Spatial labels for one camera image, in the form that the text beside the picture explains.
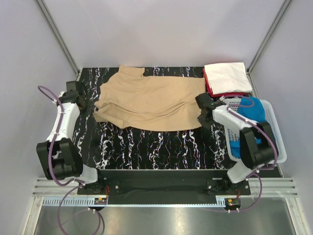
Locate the right aluminium frame post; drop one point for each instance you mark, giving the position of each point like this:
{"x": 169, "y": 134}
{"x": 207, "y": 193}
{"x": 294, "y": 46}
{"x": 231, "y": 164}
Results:
{"x": 269, "y": 34}

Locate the folded white t shirt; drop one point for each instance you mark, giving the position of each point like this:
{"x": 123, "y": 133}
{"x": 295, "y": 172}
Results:
{"x": 223, "y": 78}

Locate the beige t shirt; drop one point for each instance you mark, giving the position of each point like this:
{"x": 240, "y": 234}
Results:
{"x": 153, "y": 103}

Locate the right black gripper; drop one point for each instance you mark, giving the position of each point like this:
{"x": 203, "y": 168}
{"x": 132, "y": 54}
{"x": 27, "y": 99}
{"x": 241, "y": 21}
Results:
{"x": 200, "y": 119}

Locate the aluminium rail profile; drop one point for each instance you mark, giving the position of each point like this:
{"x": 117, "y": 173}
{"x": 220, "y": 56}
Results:
{"x": 271, "y": 187}

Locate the grey slotted cable duct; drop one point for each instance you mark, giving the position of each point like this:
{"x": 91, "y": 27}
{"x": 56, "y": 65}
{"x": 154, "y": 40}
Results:
{"x": 76, "y": 201}

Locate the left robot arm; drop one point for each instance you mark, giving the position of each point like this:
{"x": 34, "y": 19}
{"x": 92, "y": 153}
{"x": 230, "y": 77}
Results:
{"x": 59, "y": 158}

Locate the white plastic laundry basket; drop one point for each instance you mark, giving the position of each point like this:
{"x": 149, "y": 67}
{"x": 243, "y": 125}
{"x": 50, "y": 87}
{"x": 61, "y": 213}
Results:
{"x": 271, "y": 119}

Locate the aluminium frame post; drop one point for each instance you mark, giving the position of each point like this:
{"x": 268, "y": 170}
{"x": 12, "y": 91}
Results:
{"x": 269, "y": 34}
{"x": 57, "y": 35}

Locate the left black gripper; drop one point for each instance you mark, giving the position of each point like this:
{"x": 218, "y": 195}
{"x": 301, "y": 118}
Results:
{"x": 90, "y": 106}

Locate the blue t shirt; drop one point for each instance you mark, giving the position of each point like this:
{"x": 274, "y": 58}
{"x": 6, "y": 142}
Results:
{"x": 250, "y": 108}

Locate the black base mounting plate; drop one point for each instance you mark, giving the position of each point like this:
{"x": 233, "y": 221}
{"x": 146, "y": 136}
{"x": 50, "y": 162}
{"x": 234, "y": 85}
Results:
{"x": 163, "y": 187}

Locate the left aluminium frame post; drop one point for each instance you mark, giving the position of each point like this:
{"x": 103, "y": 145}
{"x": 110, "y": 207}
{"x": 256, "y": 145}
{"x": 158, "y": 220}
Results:
{"x": 57, "y": 35}

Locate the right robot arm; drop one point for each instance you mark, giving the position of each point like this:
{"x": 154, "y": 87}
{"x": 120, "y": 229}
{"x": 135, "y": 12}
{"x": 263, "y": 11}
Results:
{"x": 257, "y": 142}

